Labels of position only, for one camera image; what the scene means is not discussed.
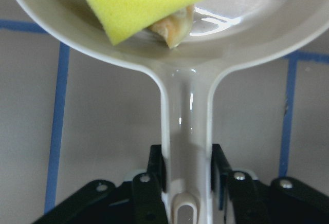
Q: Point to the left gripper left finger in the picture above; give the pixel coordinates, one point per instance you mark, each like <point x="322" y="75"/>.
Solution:
<point x="137" y="200"/>

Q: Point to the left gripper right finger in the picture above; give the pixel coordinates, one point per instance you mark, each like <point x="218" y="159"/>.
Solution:
<point x="244" y="199"/>

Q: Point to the beige plastic dustpan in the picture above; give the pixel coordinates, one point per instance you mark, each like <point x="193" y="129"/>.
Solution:
<point x="225" y="36"/>

